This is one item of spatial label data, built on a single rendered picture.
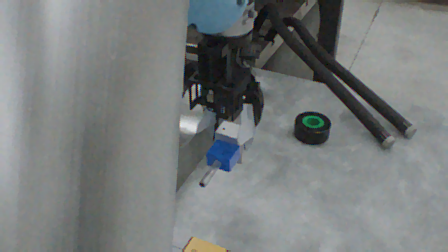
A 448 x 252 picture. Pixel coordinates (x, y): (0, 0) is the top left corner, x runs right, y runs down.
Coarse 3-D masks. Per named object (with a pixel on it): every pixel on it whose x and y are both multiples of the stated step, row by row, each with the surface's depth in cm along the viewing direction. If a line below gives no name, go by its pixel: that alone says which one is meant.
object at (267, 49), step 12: (264, 0) 169; (276, 0) 169; (288, 0) 169; (300, 0) 169; (312, 0) 177; (288, 12) 159; (300, 12) 164; (264, 24) 150; (192, 36) 142; (264, 36) 143; (276, 36) 144; (192, 48) 138; (264, 48) 135; (276, 48) 147; (252, 60) 131; (264, 60) 138
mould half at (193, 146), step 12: (192, 60) 113; (192, 96) 90; (180, 120) 87; (192, 120) 87; (228, 120) 100; (180, 132) 85; (192, 132) 85; (204, 132) 89; (180, 144) 82; (192, 144) 85; (204, 144) 90; (180, 156) 81; (192, 156) 86; (180, 168) 82; (192, 168) 88; (180, 180) 84
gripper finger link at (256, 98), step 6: (258, 84) 65; (252, 90) 66; (258, 90) 65; (252, 96) 66; (258, 96) 65; (246, 102) 67; (252, 102) 66; (258, 102) 66; (258, 108) 67; (258, 114) 68; (258, 120) 69
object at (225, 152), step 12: (216, 132) 73; (228, 132) 73; (216, 144) 72; (228, 144) 72; (216, 156) 70; (228, 156) 70; (240, 156) 73; (216, 168) 69; (228, 168) 70; (204, 180) 67
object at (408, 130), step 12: (336, 60) 111; (336, 72) 109; (348, 72) 108; (348, 84) 107; (360, 84) 105; (360, 96) 105; (372, 96) 102; (384, 108) 100; (396, 120) 97; (408, 132) 95
